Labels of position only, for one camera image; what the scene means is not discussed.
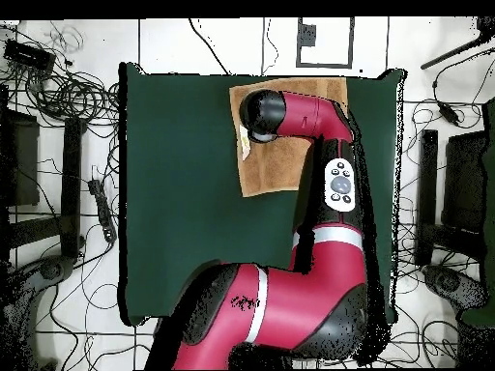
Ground tan terry towel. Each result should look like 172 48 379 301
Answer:
228 76 349 199

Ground dark green table cloth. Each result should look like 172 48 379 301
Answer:
117 61 408 328

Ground black power strip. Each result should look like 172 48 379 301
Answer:
87 178 118 244

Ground black chair base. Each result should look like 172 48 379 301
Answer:
422 264 489 312
0 254 76 370

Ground black power adapter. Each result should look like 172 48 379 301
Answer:
437 101 462 128

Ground black rod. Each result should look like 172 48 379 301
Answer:
420 16 495 71

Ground black box device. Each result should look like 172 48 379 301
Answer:
2 39 58 75

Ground black metal frame stand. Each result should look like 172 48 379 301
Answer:
414 128 489 268
0 84 89 268

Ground black cable tangle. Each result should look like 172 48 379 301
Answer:
0 20 121 128

